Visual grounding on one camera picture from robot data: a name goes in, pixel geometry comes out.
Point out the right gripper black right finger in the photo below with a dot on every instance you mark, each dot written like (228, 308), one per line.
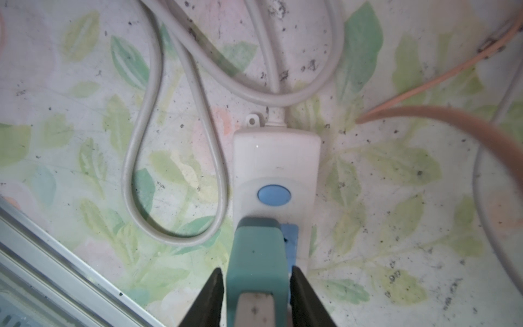
(306, 308)

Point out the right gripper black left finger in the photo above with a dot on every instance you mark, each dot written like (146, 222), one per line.
(206, 309)

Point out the teal charger with white cable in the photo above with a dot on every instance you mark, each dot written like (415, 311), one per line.
(258, 264)

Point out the white blue power strip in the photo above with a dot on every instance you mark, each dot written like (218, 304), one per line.
(275, 173)

